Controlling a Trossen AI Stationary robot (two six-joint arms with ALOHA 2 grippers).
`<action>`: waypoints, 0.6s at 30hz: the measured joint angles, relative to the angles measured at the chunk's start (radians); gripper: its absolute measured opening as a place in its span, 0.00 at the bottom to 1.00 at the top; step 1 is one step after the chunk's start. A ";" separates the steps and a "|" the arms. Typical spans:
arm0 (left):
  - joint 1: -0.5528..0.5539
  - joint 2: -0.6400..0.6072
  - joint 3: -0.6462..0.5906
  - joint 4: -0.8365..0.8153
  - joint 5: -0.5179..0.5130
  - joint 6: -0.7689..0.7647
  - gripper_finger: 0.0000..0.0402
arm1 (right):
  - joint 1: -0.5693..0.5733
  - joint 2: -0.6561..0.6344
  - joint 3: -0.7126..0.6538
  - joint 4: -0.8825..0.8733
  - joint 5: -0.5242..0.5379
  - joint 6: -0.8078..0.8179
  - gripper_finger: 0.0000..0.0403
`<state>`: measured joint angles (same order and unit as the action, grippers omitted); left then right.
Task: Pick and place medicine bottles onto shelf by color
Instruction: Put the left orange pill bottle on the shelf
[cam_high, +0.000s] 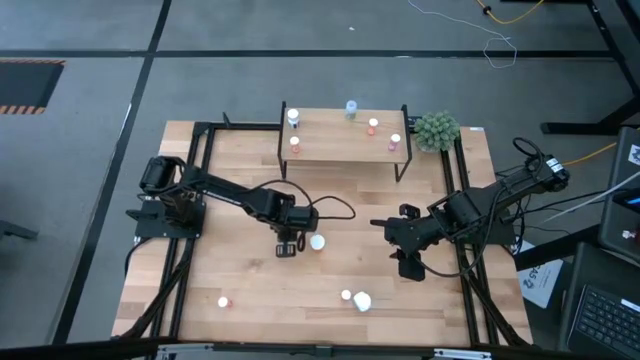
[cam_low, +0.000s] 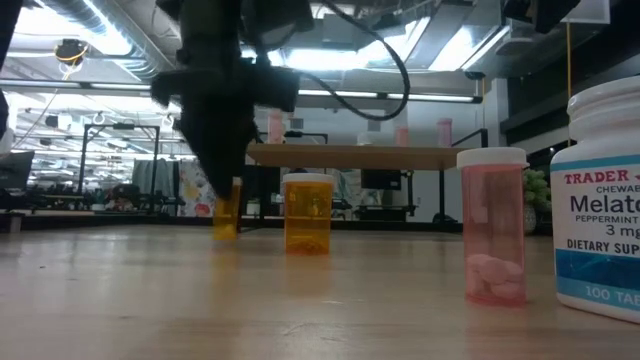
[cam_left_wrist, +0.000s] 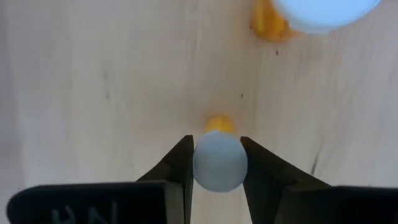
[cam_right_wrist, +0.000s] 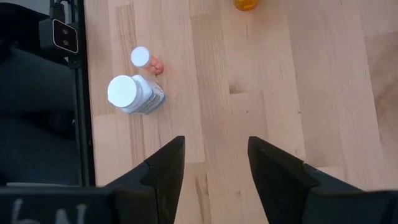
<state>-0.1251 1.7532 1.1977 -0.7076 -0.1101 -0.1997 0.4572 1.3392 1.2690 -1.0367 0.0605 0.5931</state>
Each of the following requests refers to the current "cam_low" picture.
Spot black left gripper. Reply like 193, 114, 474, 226
149, 49, 302, 199

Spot small orange pill bottle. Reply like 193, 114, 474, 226
213, 177, 244, 241

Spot white melatonin supplement bottle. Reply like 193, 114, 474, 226
549, 74, 640, 325

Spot wooden shelf black legs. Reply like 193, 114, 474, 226
234, 128, 490, 235

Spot colourful floral cloth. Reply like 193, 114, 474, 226
177, 158, 224, 219

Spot grey hanging cloth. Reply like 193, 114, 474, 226
131, 158, 180, 199

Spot black computer monitor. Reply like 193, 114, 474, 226
360, 168, 404, 192
0, 149, 36, 194

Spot long hanging linear light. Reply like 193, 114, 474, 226
0, 78, 484, 105

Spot green succulent plant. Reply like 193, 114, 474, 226
522, 168, 554, 236

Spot black aluminium table frame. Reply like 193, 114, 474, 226
0, 209, 464, 235

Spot black workstation frame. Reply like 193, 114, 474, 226
77, 123, 161, 196

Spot black reel yellow cord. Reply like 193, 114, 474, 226
53, 38, 90, 67

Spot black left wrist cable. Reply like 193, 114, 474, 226
299, 0, 412, 122

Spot yellow hanging cord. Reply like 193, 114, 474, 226
564, 22, 572, 147

